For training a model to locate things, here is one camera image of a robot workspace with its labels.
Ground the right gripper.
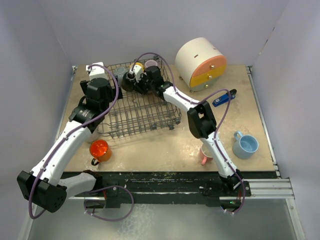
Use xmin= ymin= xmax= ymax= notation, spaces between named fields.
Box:
xmin=133 ymin=73 xmax=155 ymax=96

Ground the white mug black handle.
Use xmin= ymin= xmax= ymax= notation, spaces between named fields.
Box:
xmin=121 ymin=71 xmax=136 ymax=92

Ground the yellow mug black handle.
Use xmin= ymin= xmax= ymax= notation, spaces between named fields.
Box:
xmin=129 ymin=62 xmax=144 ymax=71

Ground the purple mug black handle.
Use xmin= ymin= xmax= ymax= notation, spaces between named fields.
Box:
xmin=144 ymin=59 xmax=158 ymax=69

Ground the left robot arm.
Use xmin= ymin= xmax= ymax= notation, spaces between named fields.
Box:
xmin=17 ymin=77 xmax=120 ymax=219

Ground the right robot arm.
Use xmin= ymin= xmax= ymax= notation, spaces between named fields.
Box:
xmin=126 ymin=65 xmax=243 ymax=196

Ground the orange mug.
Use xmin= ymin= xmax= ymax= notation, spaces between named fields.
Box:
xmin=89 ymin=139 xmax=112 ymax=166

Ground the white round drawer cabinet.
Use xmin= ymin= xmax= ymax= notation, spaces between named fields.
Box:
xmin=174 ymin=37 xmax=227 ymax=92

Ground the pink mug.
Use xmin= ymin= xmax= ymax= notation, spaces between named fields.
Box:
xmin=199 ymin=144 xmax=213 ymax=166

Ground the light blue mug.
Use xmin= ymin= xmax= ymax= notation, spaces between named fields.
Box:
xmin=232 ymin=131 xmax=259 ymax=160

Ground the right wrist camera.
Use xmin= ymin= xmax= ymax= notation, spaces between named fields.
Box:
xmin=127 ymin=69 xmax=144 ymax=83

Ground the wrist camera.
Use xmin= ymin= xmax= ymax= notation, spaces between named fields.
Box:
xmin=127 ymin=69 xmax=144 ymax=83
xmin=86 ymin=65 xmax=107 ymax=81

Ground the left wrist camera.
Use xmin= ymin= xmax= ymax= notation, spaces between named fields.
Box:
xmin=86 ymin=65 xmax=107 ymax=81

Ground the grey wire dish rack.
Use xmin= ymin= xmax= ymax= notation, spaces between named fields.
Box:
xmin=96 ymin=57 xmax=183 ymax=139

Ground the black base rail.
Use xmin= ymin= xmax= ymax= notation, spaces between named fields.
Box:
xmin=78 ymin=171 xmax=252 ymax=209

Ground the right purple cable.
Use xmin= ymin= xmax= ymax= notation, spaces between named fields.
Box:
xmin=131 ymin=52 xmax=246 ymax=216

